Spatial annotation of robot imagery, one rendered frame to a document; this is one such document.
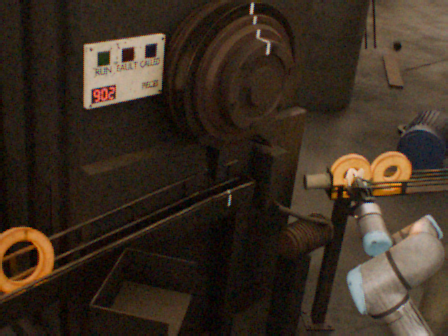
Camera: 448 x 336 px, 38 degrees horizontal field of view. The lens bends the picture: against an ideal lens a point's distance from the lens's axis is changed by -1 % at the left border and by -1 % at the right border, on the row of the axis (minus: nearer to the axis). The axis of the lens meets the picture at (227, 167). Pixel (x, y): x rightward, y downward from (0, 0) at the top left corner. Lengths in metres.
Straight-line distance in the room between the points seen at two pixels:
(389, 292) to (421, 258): 0.12
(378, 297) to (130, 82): 0.91
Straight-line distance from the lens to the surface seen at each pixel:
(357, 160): 2.42
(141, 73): 1.92
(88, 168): 1.94
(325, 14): 4.68
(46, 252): 1.89
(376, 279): 1.72
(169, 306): 1.85
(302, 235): 2.38
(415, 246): 1.74
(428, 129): 4.07
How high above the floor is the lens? 1.79
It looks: 27 degrees down
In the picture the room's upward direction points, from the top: 7 degrees clockwise
